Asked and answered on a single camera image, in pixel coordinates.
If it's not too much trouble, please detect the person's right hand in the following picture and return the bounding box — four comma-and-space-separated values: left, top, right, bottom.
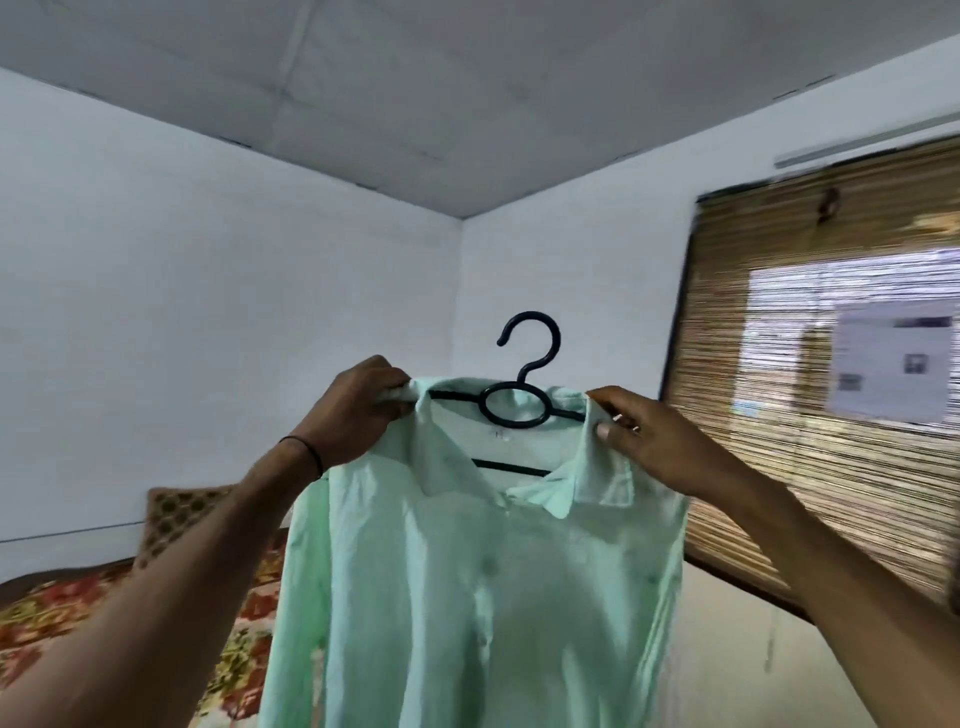
584, 385, 753, 502

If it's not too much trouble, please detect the person's left hand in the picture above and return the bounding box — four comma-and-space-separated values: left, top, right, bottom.
288, 354, 416, 478

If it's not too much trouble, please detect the black plastic hanger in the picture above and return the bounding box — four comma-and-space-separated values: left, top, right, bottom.
427, 310, 592, 479

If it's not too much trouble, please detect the mint green shirt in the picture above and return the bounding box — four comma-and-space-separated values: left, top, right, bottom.
258, 374, 690, 728

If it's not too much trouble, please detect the person's left forearm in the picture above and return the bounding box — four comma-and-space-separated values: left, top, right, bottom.
0, 440, 325, 728

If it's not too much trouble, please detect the person's right forearm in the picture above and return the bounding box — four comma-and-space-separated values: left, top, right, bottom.
712, 464, 960, 728

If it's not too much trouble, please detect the black thread wristband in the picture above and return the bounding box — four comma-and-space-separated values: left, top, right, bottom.
278, 435, 326, 483

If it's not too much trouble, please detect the bamboo window blind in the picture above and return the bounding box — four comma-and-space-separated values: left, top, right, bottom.
658, 134, 960, 625

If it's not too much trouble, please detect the brown patterned pillow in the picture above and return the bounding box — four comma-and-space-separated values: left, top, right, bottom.
133, 484, 240, 577

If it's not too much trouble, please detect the white paper sheet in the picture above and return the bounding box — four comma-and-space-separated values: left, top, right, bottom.
824, 298, 959, 427

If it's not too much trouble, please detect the white tube light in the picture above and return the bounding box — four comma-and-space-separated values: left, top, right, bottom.
772, 110, 960, 171

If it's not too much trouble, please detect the floral patterned blanket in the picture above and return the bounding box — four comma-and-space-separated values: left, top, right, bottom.
0, 528, 292, 728

